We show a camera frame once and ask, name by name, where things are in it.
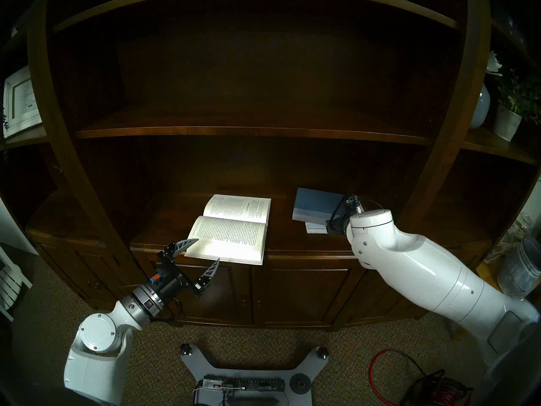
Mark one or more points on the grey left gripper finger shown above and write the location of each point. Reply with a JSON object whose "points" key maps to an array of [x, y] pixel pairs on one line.
{"points": [[181, 244], [209, 275]]}

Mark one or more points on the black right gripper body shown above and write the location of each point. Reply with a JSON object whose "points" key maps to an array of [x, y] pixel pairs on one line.
{"points": [[337, 227]]}

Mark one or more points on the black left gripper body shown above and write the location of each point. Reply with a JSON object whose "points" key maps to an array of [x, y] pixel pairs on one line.
{"points": [[170, 281]]}

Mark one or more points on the blue hardcover book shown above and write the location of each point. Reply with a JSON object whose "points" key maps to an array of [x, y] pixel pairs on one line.
{"points": [[312, 202]]}

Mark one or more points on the paperback book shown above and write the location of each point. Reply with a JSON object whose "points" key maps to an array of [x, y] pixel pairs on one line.
{"points": [[228, 236]]}

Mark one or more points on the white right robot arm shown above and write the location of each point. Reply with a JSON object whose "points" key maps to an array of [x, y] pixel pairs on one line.
{"points": [[422, 270]]}

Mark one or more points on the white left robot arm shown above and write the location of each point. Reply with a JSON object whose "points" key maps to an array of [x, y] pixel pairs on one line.
{"points": [[97, 339]]}

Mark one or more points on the white hardcover book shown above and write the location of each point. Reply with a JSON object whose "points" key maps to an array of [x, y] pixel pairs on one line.
{"points": [[315, 228]]}

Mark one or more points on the black base knob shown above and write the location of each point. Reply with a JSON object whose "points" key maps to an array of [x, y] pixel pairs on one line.
{"points": [[184, 349], [323, 352]]}

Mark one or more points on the grey electronics box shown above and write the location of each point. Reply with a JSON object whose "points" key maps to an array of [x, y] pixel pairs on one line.
{"points": [[241, 388]]}

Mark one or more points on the black round base disc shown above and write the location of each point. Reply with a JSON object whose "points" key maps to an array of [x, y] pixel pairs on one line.
{"points": [[300, 384]]}

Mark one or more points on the white slatted chair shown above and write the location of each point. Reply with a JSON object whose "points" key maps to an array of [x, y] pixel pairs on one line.
{"points": [[10, 282]]}

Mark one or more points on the clear glass jar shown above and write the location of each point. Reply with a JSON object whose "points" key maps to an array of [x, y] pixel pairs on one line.
{"points": [[507, 240]]}

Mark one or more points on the dark wooden bookcase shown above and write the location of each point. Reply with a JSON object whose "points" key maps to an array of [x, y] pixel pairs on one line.
{"points": [[253, 71]]}

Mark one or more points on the pale round vase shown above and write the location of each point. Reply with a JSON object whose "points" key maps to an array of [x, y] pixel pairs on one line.
{"points": [[479, 107]]}

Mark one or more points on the green plant in white pot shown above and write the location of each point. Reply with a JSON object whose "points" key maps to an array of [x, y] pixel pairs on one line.
{"points": [[507, 122]]}

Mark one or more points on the white framed certificate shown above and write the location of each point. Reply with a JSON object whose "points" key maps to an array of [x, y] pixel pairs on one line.
{"points": [[21, 100]]}

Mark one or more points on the dark trailing plant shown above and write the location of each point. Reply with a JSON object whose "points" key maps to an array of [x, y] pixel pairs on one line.
{"points": [[4, 117]]}

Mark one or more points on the white artificial flower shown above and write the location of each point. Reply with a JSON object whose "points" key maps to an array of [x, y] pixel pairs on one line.
{"points": [[493, 62]]}

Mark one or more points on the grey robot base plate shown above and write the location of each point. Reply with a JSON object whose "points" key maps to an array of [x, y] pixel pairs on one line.
{"points": [[253, 367]]}

